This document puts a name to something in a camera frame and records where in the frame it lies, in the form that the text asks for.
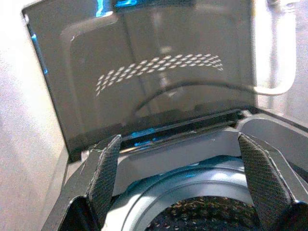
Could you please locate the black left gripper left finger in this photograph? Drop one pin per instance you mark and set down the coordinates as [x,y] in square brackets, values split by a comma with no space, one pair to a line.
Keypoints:
[96,183]

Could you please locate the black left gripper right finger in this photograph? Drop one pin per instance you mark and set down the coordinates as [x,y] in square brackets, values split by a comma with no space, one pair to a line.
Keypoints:
[269,178]

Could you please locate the grey top-load washing machine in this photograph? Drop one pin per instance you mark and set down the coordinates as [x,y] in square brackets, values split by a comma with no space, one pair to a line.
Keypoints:
[183,166]

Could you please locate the dark speckled garment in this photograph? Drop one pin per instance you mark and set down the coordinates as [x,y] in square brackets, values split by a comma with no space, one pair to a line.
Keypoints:
[204,214]

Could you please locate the dark glass washer lid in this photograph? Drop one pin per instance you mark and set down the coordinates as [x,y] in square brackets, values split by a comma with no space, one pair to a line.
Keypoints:
[144,79]

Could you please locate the white water pipe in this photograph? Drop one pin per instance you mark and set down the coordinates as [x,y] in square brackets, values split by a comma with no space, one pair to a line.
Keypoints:
[276,48]

